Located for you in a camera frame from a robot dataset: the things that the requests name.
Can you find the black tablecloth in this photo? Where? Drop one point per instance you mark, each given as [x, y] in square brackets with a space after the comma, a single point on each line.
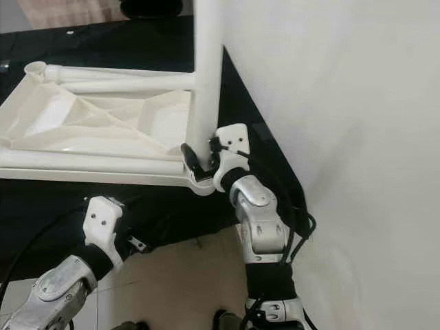
[82, 220]

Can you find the grey black robot right foot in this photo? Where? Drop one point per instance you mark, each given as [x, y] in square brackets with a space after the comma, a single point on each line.
[227, 322]

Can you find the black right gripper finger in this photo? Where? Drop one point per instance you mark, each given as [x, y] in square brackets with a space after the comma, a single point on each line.
[192, 161]

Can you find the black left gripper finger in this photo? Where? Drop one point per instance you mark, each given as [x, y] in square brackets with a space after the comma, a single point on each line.
[155, 230]

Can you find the beige woven rug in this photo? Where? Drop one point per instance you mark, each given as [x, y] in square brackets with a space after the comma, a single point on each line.
[69, 14]

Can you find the grey black robot foot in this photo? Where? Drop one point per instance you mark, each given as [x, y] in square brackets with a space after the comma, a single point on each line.
[129, 326]
[227, 322]

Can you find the black round basin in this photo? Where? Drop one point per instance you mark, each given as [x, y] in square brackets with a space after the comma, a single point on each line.
[155, 8]

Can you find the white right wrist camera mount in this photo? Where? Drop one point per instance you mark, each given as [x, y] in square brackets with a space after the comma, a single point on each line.
[234, 137]

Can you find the grey black robot left foot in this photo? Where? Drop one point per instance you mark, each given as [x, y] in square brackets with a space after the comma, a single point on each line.
[129, 326]

